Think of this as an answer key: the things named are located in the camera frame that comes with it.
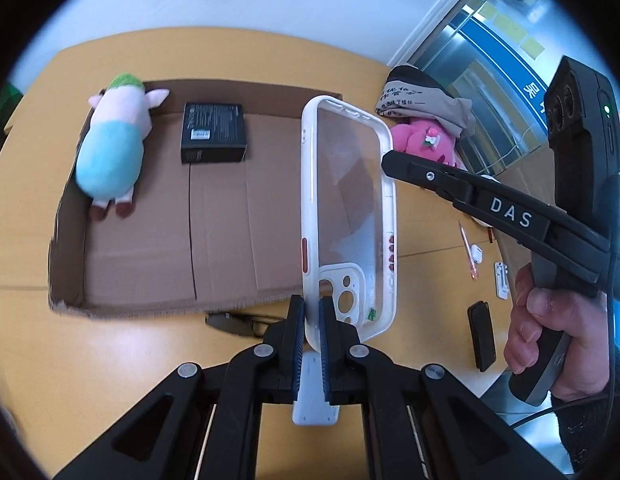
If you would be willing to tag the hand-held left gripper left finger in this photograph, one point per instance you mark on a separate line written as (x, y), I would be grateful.
(295, 340)

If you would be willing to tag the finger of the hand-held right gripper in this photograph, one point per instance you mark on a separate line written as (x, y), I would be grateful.
(424, 175)

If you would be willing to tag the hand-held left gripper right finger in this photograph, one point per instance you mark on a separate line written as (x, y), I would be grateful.
(329, 340)

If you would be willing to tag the white clear phone case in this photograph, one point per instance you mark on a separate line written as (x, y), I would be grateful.
(347, 185)

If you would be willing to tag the brown cardboard box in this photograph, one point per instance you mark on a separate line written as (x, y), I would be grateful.
(215, 240)

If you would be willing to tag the pink and blue plush toy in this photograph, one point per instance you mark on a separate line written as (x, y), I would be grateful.
(110, 155)

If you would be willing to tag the person's right forearm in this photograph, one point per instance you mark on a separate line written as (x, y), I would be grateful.
(594, 430)

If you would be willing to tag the person's right hand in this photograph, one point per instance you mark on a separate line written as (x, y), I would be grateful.
(589, 340)

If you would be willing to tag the dark grey folded tool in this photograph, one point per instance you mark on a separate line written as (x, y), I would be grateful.
(235, 322)

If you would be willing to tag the grey printed cloth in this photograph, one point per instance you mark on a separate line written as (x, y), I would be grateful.
(419, 95)

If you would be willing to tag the pink pen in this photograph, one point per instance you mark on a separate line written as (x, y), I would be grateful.
(467, 250)

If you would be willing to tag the small white earbud case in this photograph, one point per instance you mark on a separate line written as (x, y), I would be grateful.
(476, 253)

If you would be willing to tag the small white clip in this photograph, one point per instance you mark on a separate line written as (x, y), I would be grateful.
(501, 279)

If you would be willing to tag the black rectangular case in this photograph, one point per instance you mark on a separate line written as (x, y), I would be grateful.
(482, 335)

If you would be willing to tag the glass partition with blue band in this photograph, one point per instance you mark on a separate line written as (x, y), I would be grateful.
(489, 35)

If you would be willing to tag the small black box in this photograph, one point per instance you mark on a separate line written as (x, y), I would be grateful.
(212, 130)

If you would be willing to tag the green board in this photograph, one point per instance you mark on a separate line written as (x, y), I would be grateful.
(2, 105)

